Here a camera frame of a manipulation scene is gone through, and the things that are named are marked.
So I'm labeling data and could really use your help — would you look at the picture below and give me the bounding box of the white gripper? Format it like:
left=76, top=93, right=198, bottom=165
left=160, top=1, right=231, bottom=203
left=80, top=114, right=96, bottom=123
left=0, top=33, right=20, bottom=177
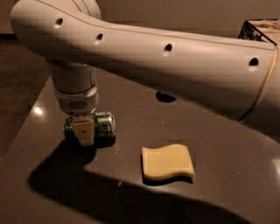
left=55, top=86, right=99, bottom=146

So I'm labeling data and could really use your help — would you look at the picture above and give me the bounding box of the green soda can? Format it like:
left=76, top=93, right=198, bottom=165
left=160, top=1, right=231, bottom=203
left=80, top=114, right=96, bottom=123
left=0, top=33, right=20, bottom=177
left=63, top=112, right=116, bottom=140

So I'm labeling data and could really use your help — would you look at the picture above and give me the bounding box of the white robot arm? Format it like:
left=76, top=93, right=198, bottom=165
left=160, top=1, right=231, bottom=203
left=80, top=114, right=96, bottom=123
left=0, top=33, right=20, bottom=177
left=11, top=0, right=280, bottom=140

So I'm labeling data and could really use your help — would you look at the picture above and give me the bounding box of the yellow wavy sponge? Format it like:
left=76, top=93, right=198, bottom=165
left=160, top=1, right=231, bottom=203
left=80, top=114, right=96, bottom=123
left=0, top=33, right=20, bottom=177
left=142, top=144, right=195, bottom=181

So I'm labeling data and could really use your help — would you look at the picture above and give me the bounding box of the black wire basket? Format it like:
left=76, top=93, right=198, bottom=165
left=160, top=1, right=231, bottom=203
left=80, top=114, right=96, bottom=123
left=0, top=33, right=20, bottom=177
left=238, top=18, right=280, bottom=46

